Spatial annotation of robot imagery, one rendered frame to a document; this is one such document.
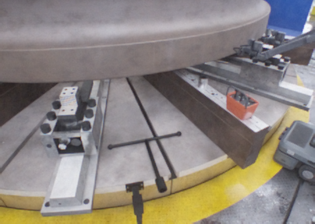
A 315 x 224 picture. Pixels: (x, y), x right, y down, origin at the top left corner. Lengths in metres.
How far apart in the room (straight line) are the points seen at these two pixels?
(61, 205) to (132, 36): 1.24
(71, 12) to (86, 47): 0.27
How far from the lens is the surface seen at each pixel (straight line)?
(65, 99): 1.64
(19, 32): 1.90
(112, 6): 1.69
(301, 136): 2.43
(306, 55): 3.90
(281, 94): 2.76
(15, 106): 2.60
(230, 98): 1.61
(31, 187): 1.83
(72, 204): 1.54
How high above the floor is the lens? 1.63
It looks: 35 degrees down
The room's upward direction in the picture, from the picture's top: straight up
